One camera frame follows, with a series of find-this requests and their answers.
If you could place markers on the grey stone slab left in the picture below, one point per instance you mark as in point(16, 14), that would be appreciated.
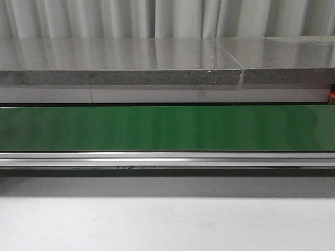
point(81, 62)

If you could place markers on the grey stone slab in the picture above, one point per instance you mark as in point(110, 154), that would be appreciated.
point(283, 60)
point(81, 62)

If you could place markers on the green conveyor belt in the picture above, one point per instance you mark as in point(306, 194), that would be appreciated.
point(168, 128)

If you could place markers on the grey stone slab right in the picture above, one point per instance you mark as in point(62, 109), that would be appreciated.
point(283, 60)

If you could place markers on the red plastic tray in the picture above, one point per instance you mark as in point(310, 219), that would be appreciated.
point(332, 97)

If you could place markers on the grey pleated curtain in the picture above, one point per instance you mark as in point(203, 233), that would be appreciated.
point(165, 19)

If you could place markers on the aluminium conveyor frame rail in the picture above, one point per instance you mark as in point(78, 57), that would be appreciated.
point(164, 160)

